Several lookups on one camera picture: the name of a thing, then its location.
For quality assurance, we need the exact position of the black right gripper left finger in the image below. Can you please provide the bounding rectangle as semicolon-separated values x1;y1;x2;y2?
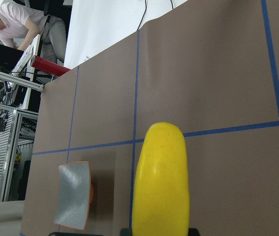
121;228;132;236

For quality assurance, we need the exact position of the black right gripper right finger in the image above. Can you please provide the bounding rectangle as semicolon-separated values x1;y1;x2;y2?
188;228;200;236

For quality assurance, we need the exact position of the yellow banana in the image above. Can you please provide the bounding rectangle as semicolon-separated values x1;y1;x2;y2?
131;122;190;236

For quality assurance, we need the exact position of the square blue plate orange rim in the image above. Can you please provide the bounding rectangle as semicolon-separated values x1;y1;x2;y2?
54;161;93;230

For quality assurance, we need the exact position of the red cylinder bottle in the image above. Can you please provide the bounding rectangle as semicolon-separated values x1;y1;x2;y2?
31;56;70;76

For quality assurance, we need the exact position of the person in pink shirt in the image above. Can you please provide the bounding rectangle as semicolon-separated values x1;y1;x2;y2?
0;2;67;63

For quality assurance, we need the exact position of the aluminium frame post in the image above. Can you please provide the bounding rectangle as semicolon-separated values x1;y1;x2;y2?
0;72;44;92

